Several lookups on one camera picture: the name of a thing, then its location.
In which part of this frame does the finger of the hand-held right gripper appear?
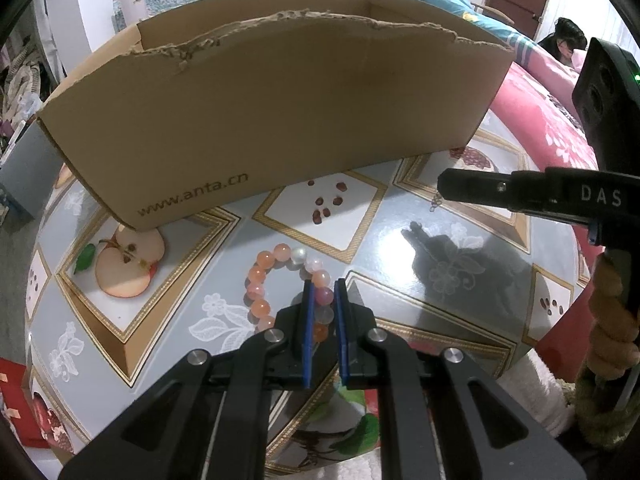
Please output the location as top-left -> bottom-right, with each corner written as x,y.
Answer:
436,167 -> 568,215

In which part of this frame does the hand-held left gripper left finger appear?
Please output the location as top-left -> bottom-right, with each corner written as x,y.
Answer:
57,280 -> 316,480

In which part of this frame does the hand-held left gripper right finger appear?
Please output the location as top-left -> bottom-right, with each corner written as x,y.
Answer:
335,279 -> 586,480

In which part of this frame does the orange bead bracelet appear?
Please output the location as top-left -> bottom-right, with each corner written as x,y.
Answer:
245,242 -> 336,343

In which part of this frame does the brown cardboard box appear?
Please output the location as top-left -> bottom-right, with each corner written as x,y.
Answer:
36,0 -> 516,233

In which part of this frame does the red floral blanket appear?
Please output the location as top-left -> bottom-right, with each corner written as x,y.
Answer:
487,40 -> 608,368

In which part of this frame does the fruit print tablecloth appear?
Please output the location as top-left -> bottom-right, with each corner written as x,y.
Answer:
22,105 -> 591,478

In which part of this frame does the wooden chair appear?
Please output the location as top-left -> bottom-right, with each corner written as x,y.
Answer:
470,1 -> 513,23

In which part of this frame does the red box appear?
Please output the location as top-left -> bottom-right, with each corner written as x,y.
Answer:
0,357 -> 51,448

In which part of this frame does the grey board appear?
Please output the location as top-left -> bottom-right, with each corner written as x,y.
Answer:
0,120 -> 63,233

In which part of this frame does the pink paper roll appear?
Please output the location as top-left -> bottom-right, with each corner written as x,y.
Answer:
122,0 -> 148,26

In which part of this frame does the pile of clothes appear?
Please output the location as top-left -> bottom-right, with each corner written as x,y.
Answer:
0,42 -> 46,126

